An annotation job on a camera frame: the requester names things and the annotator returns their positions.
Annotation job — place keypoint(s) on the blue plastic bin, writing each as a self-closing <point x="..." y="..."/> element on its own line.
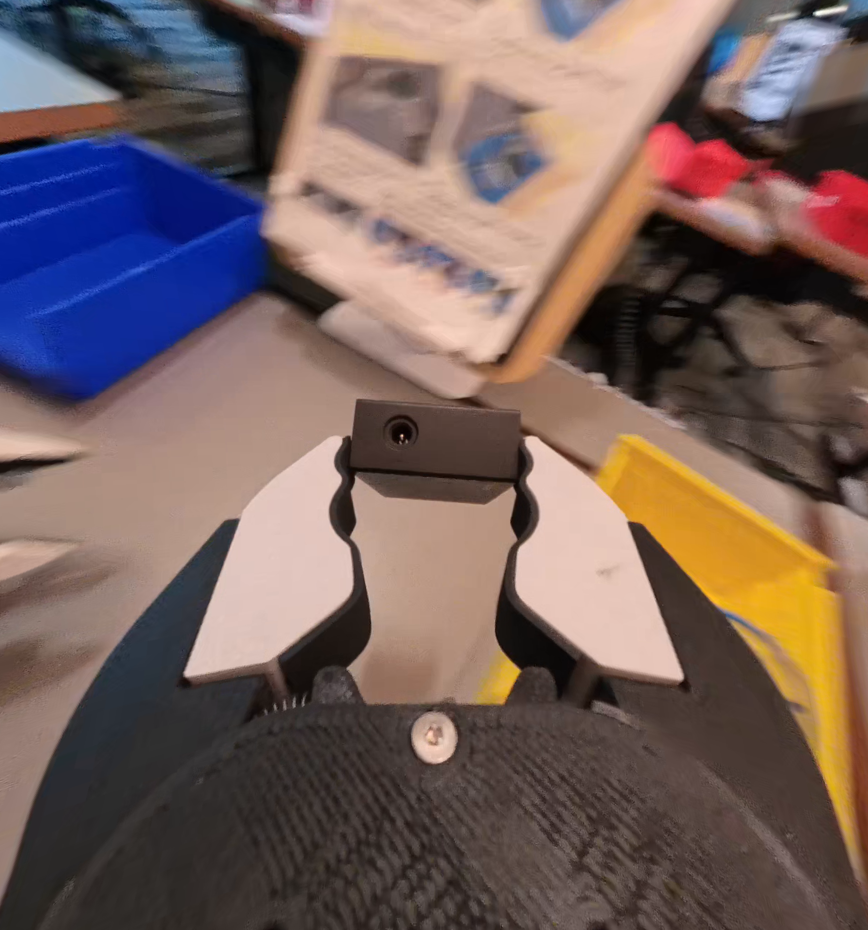
<point x="114" y="290"/>

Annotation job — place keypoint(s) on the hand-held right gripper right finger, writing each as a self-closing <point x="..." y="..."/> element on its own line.
<point x="594" y="581"/>

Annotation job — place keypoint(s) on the wooden work table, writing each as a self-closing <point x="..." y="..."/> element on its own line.
<point x="768" y="243"/>

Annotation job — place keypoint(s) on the yellow plastic bin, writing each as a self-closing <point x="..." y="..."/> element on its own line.
<point x="695" y="523"/>

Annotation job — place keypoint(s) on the small red bin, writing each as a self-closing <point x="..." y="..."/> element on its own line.
<point x="855" y="211"/>
<point x="695" y="163"/>

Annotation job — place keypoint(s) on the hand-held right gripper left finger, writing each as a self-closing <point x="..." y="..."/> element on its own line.
<point x="281" y="574"/>

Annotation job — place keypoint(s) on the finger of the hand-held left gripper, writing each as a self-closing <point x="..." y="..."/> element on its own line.
<point x="5" y="444"/>
<point x="5" y="558"/>

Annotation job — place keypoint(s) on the wooden clipboard with sheet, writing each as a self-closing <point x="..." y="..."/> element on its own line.
<point x="790" y="69"/>

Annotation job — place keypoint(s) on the black network switch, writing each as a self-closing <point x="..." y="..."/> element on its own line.
<point x="463" y="436"/>

